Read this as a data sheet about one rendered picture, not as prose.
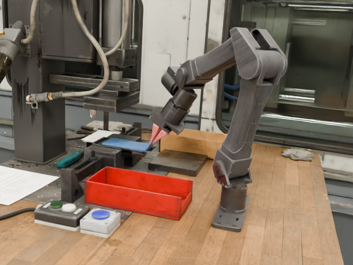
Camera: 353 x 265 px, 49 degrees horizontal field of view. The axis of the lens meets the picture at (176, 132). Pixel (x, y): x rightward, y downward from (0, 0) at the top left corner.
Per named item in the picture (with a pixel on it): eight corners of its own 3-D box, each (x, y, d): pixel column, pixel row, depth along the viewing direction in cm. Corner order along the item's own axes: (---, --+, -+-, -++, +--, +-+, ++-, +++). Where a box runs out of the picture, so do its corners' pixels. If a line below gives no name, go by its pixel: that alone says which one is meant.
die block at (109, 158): (114, 181, 114) (115, 156, 112) (83, 176, 116) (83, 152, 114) (139, 161, 132) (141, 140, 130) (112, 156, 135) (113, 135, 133)
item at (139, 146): (149, 152, 114) (151, 142, 113) (101, 144, 117) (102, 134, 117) (157, 146, 120) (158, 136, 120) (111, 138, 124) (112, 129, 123)
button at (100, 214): (104, 226, 84) (104, 217, 84) (87, 223, 85) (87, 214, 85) (112, 218, 88) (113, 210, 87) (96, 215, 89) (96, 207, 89)
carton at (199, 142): (226, 164, 137) (228, 142, 135) (158, 154, 143) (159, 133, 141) (231, 154, 149) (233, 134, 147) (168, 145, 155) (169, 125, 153)
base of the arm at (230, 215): (213, 195, 89) (244, 201, 87) (227, 167, 107) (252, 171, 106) (210, 227, 91) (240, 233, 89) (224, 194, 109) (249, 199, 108)
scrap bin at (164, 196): (179, 221, 93) (180, 197, 91) (84, 203, 99) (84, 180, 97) (191, 201, 104) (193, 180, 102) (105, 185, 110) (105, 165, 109)
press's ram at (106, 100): (118, 123, 108) (121, 11, 101) (37, 112, 115) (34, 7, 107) (142, 112, 125) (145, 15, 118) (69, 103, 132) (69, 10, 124)
